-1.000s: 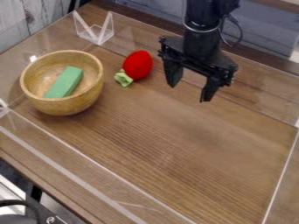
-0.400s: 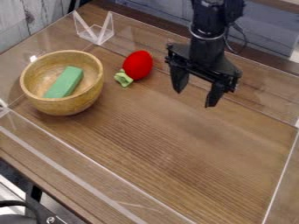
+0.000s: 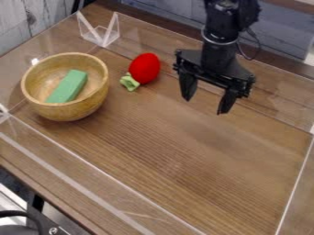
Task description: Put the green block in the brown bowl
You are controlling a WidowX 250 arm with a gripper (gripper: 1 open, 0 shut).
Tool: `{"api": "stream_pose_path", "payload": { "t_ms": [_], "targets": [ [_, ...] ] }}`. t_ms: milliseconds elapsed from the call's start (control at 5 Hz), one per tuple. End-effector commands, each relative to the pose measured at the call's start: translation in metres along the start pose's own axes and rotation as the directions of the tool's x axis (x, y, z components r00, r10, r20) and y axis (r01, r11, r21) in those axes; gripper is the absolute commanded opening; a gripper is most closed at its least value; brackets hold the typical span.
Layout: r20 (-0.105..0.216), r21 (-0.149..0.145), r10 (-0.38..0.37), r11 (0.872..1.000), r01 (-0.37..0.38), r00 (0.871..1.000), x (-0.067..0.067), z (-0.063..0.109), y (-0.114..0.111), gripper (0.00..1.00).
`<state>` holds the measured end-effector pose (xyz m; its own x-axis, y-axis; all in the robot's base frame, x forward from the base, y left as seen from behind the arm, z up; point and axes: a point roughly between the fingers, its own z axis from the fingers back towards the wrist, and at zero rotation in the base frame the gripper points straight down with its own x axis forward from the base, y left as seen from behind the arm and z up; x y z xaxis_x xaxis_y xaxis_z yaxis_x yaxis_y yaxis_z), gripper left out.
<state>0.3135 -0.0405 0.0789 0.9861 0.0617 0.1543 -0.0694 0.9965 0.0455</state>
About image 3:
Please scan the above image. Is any brown wooden bowl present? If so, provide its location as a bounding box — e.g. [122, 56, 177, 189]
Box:
[21, 52, 109, 121]

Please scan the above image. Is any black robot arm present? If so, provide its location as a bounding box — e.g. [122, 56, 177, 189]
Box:
[172, 0, 261, 115]

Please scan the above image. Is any green rectangular block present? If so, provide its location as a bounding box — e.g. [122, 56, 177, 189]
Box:
[45, 70, 88, 103]

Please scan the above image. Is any clear acrylic corner bracket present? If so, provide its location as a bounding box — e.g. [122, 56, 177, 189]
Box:
[76, 12, 120, 48]

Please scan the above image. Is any blue grey couch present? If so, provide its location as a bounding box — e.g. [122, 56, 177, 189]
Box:
[120, 0, 314, 61]

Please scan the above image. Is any black stand with cable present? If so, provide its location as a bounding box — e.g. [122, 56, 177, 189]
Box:
[0, 191, 70, 235]

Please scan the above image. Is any red plush strawberry toy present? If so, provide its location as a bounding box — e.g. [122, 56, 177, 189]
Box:
[120, 52, 160, 92]

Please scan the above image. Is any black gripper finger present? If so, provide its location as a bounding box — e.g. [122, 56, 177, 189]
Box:
[179, 73, 197, 101]
[216, 89, 237, 115]

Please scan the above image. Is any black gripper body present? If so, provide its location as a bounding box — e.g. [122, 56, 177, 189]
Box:
[172, 42, 255, 98]

